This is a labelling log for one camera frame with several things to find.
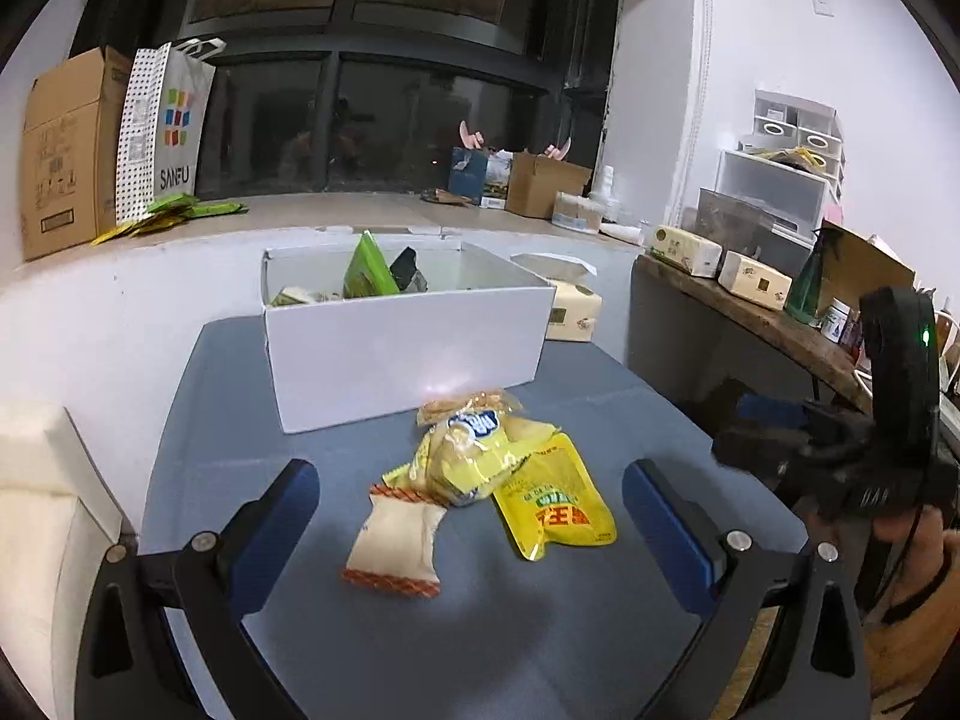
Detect person's right forearm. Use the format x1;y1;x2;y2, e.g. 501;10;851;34
862;600;960;720

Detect white cardboard box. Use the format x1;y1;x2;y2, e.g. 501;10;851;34
261;234;557;434

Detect white shopping bag coloured squares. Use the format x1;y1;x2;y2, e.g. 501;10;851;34
115;37;226;224

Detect green spray bottle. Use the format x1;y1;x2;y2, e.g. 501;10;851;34
784;229;830;325

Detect wooden side table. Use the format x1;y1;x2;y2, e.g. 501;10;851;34
630;253;878;413

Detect dark snack packet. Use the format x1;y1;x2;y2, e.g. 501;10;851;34
390;246;430;293

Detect small white jar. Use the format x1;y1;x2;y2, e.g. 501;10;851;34
819;298;854;342

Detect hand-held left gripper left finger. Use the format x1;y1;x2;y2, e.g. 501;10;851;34
75;457;323;720

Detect yellow bread bag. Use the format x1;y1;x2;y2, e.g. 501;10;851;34
382;409;560;511

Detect yellow snack pouch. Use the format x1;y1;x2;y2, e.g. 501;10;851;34
491;431;617;562

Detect small open cardboard box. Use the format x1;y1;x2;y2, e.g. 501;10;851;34
505;151;593;220

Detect person's right hand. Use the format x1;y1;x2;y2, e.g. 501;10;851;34
870;504;950;616

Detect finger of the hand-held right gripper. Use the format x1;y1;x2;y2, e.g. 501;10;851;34
711;420;848;500
735;394;871;436

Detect white orange-edged snack packet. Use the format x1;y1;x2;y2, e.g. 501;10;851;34
343;485;445;599

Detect green seaweed packet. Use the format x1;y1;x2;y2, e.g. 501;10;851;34
343;231;402;299

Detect blue printed box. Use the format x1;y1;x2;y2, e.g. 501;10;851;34
448;146;512;205

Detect clear plastic drawer unit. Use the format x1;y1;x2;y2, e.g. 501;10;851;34
714;148;830;241

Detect cream tissue pack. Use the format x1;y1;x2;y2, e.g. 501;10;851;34
511;251;603;344
649;225;723;277
718;251;792;310

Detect white foam block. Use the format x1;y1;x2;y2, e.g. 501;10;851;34
0;403;140;691

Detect white plastic bottle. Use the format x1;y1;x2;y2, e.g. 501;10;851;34
589;165;620;215

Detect large brown cardboard box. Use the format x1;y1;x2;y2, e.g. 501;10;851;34
21;46;136;262

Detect clear cotton swab container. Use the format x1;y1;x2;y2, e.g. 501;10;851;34
553;191;605;232

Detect brown cardboard sheet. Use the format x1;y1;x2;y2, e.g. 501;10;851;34
814;219;916;316

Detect clear cracker packet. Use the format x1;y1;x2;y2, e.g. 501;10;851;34
418;388;526;425

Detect pile of green sachets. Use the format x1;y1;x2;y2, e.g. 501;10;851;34
91;193;248;245

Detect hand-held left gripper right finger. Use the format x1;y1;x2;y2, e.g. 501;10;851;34
622;457;875;720

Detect black framed window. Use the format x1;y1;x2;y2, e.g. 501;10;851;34
71;0;623;200

